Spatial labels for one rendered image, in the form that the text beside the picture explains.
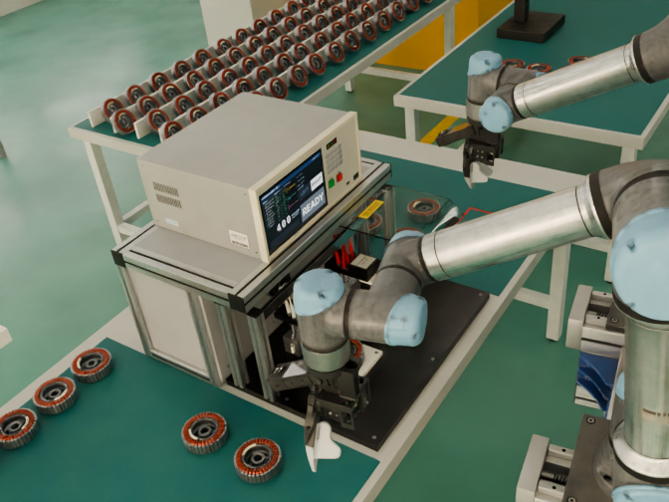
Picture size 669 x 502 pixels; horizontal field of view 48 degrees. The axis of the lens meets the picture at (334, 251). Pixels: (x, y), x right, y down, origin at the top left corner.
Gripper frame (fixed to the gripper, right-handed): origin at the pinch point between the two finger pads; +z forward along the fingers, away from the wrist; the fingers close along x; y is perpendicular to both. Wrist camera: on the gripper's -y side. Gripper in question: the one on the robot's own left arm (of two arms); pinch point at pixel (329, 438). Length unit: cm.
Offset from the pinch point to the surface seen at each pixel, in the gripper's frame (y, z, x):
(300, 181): -36, -10, 63
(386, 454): -3, 40, 30
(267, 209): -38, -10, 50
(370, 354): -18, 37, 57
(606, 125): 19, 40, 210
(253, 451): -33, 38, 18
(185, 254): -61, 4, 44
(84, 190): -273, 115, 207
